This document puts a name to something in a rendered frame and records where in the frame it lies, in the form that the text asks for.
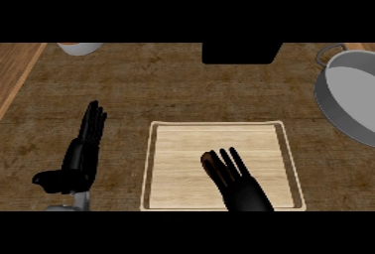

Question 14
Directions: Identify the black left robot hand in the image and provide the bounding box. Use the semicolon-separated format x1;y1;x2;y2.
32;99;108;195

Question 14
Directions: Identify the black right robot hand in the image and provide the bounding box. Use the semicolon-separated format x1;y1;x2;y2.
200;146;277;212

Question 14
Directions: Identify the pale wooden tray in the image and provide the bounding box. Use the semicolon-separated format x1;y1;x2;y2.
139;120;308;212

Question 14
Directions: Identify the brown sweet potato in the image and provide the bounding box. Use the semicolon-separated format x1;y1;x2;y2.
200;151;218;173

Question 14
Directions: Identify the grey metal pot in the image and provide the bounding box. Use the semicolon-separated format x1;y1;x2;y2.
314;43;375;148

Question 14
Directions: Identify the brown placemat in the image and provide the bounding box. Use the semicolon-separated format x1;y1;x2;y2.
0;42;375;212

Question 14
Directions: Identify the white bowl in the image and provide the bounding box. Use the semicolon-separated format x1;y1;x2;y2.
57;42;105;57

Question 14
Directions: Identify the black box appliance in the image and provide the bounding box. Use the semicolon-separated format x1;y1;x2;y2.
201;42;284;65

